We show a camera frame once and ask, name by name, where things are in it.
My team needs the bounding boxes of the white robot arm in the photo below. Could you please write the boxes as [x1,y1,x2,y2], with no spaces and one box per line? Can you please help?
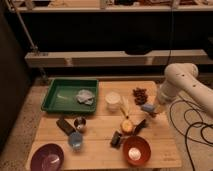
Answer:
[157,63,213,117]

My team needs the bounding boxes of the white plastic cup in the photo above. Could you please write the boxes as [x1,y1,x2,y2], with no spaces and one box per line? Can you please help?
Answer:
[105,92,121,112]

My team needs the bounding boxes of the grey crumpled cloth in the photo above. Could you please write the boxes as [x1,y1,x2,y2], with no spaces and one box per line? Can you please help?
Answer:
[76,89,95,105]

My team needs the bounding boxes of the wooden shelf rack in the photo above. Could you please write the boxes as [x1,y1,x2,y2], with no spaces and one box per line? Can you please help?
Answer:
[4,0,213,84]

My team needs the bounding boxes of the bunch of dark grapes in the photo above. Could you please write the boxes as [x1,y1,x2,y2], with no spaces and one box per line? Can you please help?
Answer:
[133,88,148,105]

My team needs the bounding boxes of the small metal cup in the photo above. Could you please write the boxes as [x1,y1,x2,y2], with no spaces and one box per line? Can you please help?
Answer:
[74,117,86,132]

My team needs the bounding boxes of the yellow round fruit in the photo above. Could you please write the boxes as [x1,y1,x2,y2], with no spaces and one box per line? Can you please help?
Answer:
[121,119,134,134]

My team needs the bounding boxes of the green plastic tray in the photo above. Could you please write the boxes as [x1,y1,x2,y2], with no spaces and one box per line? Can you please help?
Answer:
[41,78,99,114]

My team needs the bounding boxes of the dark eggplant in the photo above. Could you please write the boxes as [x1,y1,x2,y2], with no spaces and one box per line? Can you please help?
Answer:
[133,119,146,135]

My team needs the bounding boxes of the dark small block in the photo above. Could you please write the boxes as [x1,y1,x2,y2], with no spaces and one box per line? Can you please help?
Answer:
[110,131,122,147]

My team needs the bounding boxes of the dark brown rectangular bar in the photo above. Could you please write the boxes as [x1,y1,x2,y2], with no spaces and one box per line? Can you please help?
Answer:
[56,118,75,135]

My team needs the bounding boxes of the blue glass cup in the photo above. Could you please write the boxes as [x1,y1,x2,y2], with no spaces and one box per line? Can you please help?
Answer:
[68,132,83,150]

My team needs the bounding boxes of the orange bowl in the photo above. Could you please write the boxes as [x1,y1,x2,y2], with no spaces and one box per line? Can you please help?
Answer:
[122,136,151,166]

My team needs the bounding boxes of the purple bowl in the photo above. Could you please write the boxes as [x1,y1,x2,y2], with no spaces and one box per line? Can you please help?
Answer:
[30,143,64,171]

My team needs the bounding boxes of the black floor cables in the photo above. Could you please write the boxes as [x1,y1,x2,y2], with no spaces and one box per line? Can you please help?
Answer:
[168,98,213,171]

